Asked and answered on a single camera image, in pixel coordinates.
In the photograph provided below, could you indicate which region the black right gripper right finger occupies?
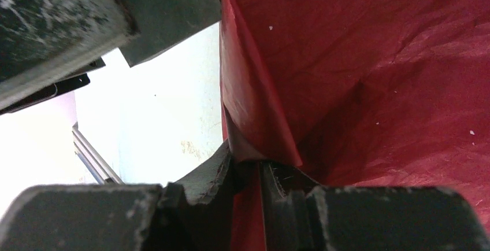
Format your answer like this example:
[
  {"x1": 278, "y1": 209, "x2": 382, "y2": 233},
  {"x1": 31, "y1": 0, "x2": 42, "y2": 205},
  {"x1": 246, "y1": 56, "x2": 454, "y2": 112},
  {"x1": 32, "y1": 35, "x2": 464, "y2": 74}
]
[{"x1": 259, "y1": 161, "x2": 325, "y2": 250}]

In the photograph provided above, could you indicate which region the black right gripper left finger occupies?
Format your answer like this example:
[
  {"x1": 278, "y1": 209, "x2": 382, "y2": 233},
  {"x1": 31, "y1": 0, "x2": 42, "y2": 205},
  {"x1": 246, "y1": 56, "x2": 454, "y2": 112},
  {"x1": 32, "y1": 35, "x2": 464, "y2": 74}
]
[{"x1": 162, "y1": 141, "x2": 236, "y2": 250}]

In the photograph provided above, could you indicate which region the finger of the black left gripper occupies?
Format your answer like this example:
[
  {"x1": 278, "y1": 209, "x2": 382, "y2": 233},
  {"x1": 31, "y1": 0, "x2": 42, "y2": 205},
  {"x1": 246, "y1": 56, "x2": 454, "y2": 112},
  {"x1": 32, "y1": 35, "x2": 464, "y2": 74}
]
[
  {"x1": 120, "y1": 0, "x2": 221, "y2": 67},
  {"x1": 1, "y1": 0, "x2": 139, "y2": 109}
]

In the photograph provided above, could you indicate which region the red wrapping paper sheet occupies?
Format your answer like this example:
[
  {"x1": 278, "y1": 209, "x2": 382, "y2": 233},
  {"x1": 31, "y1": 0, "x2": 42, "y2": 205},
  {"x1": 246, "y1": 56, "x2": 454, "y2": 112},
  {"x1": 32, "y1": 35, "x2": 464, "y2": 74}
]
[{"x1": 220, "y1": 0, "x2": 489, "y2": 250}]

